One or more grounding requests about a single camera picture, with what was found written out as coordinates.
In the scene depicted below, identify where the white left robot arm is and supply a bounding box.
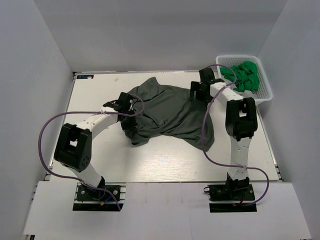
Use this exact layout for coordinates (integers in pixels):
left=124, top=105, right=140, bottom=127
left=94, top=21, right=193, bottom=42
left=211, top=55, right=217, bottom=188
left=54, top=92, right=139, bottom=200

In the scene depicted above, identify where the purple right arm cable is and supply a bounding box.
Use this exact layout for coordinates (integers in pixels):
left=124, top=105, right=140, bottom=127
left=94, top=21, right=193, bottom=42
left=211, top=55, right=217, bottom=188
left=201, top=64, right=270, bottom=207

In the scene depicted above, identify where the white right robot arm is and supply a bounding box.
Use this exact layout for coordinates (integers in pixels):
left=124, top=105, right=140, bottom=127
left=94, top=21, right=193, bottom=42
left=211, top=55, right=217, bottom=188
left=189, top=67, right=258, bottom=200

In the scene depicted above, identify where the blue label sticker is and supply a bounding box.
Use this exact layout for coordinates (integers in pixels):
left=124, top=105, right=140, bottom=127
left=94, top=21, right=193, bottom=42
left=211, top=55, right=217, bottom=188
left=76, top=74, right=94, bottom=80

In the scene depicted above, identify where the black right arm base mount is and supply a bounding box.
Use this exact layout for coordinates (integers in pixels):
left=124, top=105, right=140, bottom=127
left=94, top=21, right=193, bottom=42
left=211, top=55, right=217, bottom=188
left=203, top=184, right=257, bottom=213

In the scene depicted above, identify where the light grey t-shirt in basket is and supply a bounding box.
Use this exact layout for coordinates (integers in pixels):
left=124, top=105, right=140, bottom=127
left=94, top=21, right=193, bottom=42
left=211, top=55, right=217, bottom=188
left=224, top=82, right=255, bottom=99

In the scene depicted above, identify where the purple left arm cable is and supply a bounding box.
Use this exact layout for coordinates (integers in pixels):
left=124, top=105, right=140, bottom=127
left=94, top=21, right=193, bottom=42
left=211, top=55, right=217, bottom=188
left=37, top=96, right=145, bottom=211

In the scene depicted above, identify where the white plastic mesh basket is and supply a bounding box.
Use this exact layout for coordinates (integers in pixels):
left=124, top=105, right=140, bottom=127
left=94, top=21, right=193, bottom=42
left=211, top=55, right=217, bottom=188
left=215, top=55, right=273, bottom=105

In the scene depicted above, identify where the dark grey t-shirt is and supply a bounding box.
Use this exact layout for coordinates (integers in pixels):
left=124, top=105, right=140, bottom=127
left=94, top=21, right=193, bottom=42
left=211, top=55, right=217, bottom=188
left=128, top=77, right=215, bottom=151

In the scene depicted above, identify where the green t-shirt in basket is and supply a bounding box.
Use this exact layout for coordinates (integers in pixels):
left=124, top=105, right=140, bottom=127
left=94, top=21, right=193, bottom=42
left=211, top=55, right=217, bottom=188
left=220, top=61, right=260, bottom=93

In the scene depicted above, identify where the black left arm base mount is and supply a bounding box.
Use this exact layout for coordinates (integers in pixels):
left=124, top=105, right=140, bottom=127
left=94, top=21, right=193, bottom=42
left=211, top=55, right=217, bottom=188
left=72, top=183, right=126, bottom=212

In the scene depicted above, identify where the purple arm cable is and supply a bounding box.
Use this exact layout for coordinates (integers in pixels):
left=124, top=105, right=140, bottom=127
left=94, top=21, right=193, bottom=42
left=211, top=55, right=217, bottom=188
left=37, top=96, right=145, bottom=211
left=201, top=64, right=270, bottom=207

